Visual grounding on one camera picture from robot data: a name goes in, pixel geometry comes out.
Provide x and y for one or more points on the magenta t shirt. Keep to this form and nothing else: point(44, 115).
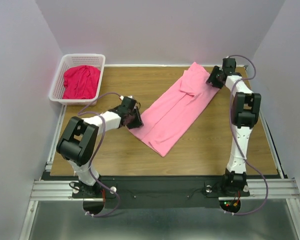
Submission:
point(81, 82)

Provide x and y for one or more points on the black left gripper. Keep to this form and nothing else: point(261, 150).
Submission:
point(138, 122)

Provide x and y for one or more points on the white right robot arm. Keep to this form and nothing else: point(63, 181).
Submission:
point(244, 110)

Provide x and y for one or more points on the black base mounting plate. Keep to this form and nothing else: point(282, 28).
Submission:
point(158, 192)

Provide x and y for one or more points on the light pink t shirt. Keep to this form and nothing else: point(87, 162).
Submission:
point(171, 115)

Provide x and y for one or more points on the aluminium frame rail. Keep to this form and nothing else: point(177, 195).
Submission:
point(46, 190)

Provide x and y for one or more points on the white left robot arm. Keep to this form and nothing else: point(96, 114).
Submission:
point(77, 144)

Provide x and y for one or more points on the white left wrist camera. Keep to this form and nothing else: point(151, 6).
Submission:
point(122, 97)

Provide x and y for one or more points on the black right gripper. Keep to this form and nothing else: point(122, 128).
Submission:
point(211, 78)

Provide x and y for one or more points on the white plastic laundry basket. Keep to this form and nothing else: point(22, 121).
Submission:
point(69, 61)

